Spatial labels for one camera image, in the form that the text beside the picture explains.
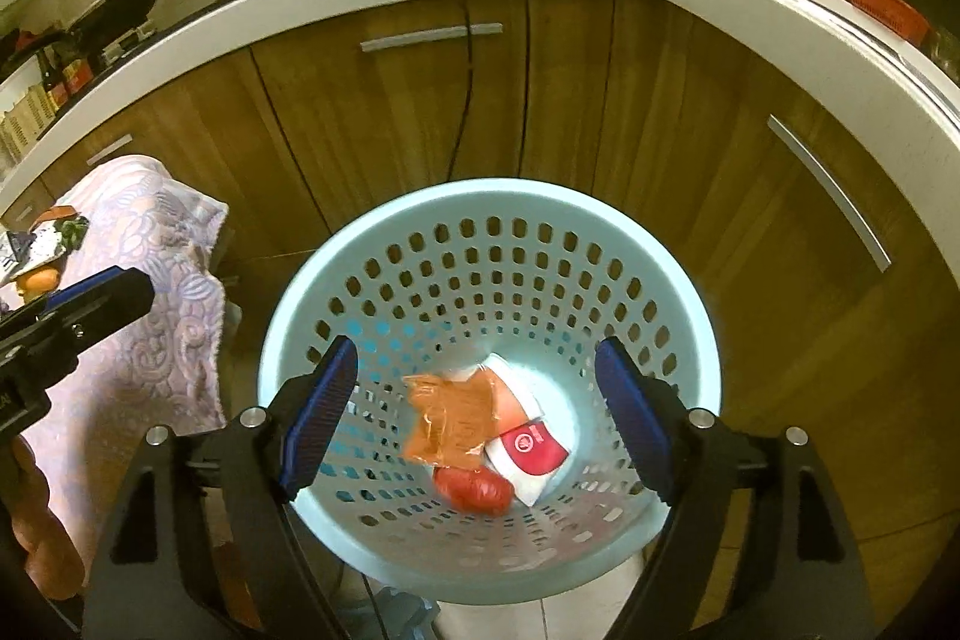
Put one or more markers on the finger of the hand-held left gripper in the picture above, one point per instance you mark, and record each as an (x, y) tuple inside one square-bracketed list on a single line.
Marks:
[(90, 302)]

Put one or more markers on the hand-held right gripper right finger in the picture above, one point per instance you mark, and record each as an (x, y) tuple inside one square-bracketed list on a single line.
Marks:
[(630, 407)]

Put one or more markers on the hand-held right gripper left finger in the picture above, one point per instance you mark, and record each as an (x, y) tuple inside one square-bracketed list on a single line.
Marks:
[(322, 415)]

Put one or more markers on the black and white printed packet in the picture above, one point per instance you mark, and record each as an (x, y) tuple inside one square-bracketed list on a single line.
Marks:
[(45, 241)]

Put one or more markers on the orange foil snack packet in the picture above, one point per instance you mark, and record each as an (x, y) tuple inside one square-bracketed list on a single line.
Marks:
[(60, 212)]

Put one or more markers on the light blue perforated plastic basket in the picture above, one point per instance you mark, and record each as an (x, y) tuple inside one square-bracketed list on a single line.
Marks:
[(487, 250)]

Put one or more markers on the person's left hand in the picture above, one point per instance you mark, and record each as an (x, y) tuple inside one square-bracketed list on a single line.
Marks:
[(41, 527)]

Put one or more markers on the pink patterned tablecloth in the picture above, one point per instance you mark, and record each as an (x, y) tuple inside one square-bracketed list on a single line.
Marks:
[(150, 250)]

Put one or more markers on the white packet with red label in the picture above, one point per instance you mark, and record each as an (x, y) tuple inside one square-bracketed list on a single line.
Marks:
[(532, 452)]

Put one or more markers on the crumpled orange snack packet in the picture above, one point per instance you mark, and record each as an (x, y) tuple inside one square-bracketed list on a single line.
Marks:
[(450, 415)]

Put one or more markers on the beige carton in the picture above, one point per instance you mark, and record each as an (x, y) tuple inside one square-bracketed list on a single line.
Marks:
[(22, 123)]

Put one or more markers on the dark sauce bottle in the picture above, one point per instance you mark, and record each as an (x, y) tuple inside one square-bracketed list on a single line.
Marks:
[(49, 79)]

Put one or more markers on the wooden kitchen cabinet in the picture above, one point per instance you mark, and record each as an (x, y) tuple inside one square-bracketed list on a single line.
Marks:
[(600, 108)]

